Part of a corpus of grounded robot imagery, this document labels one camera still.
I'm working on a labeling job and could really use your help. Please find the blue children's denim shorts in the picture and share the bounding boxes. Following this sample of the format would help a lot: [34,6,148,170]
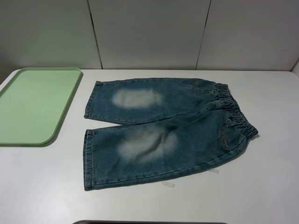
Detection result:
[83,78,258,191]

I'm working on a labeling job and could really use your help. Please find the light green plastic tray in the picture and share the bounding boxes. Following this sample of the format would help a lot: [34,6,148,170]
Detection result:
[0,68,82,146]

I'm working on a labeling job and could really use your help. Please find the clear tape strip front right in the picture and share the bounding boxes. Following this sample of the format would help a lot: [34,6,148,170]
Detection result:
[208,168,220,174]

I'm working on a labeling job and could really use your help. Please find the clear tape strip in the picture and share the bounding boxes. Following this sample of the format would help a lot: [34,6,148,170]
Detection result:
[208,168,220,174]
[162,181,175,188]

